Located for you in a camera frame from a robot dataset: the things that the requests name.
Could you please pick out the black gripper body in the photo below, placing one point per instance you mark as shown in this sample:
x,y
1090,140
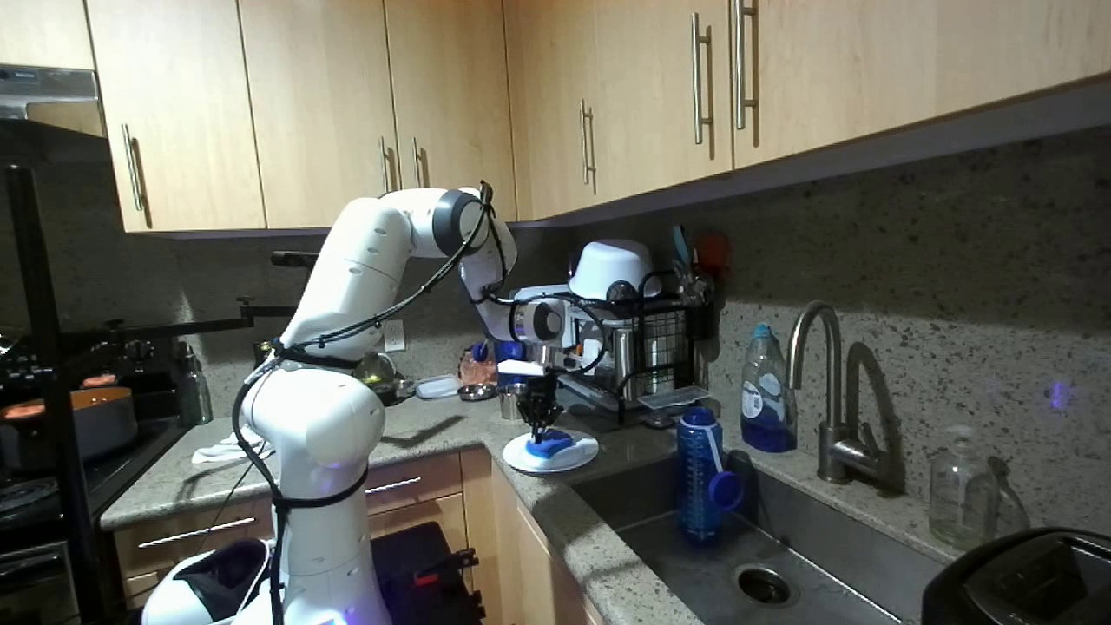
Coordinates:
x,y
541,397

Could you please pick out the blue sponge cloth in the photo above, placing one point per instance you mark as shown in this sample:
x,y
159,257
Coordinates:
x,y
556,443

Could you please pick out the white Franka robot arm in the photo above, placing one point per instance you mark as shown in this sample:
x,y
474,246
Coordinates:
x,y
336,301

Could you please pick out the white round plate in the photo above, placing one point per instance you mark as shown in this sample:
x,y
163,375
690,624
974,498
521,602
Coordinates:
x,y
521,459

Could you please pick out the blue can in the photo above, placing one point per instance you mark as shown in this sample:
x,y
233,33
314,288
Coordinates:
x,y
509,353

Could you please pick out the small white bowl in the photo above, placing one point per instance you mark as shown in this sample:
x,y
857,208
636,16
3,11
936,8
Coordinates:
x,y
437,388

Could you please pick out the black ladle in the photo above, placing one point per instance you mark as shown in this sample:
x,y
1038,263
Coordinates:
x,y
421,432

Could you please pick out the stainless steel pot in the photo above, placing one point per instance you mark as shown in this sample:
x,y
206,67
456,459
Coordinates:
x,y
660,353

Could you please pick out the wooden drawer cabinet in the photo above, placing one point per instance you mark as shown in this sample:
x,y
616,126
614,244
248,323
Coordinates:
x,y
419,489

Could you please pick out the large white bowl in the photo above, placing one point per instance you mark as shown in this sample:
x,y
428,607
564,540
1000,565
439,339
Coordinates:
x,y
614,270

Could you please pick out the round brass object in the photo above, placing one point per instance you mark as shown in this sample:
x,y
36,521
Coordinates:
x,y
379,378

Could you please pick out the black utensil holder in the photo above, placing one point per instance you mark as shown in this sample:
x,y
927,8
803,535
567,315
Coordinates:
x,y
700,323

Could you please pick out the black equipment box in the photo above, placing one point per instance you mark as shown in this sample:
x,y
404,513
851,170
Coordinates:
x,y
421,573

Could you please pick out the teal spatula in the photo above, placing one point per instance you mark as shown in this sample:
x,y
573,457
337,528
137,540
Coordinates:
x,y
683,244

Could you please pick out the clear dish soap bottle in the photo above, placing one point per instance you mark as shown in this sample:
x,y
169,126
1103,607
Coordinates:
x,y
766,399

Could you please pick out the red spatula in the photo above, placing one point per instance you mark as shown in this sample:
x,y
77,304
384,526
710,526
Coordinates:
x,y
714,251

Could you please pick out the stainless steel sink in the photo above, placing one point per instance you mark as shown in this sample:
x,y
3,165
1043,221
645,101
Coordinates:
x,y
809,555

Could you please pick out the white cloth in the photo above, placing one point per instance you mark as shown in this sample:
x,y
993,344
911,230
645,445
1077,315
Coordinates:
x,y
217,454

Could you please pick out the dark metal faucet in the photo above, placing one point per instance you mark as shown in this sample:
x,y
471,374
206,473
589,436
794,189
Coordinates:
x,y
861,403

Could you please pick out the wooden upper cabinet door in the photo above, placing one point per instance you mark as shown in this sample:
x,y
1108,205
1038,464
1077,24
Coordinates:
x,y
926,55
314,106
556,69
452,90
660,69
176,106

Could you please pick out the black horizontal rod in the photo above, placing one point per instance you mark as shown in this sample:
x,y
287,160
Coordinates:
x,y
176,327

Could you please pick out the clear glass jar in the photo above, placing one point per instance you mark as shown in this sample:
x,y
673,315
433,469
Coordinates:
x,y
958,489

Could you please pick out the black vertical stand pole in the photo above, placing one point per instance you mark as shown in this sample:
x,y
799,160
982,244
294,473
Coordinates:
x,y
45,349

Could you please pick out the black toaster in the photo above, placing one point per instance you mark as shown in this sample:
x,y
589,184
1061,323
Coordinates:
x,y
1028,576

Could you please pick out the black kitchen stove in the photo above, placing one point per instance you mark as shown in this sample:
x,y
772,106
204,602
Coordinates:
x,y
22,521

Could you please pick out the metal range hood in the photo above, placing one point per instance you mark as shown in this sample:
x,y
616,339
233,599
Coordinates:
x,y
45,90

